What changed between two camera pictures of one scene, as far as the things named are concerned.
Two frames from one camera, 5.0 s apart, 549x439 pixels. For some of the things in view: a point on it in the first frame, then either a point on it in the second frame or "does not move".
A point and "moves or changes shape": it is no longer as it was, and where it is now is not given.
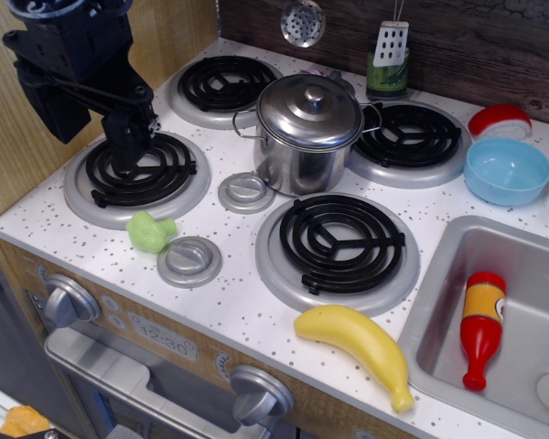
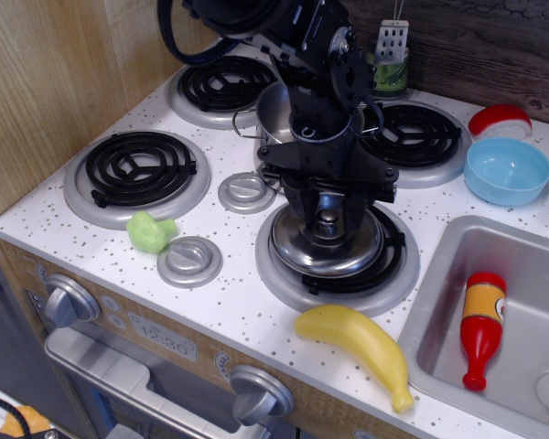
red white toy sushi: x=500 y=121 does not move
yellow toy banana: x=323 y=323 does not move
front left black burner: x=174 y=176 does not move
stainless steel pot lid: x=309 y=112 moves or changes shape
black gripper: x=119 y=91 → x=339 y=165
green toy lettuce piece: x=147 y=234 does not move
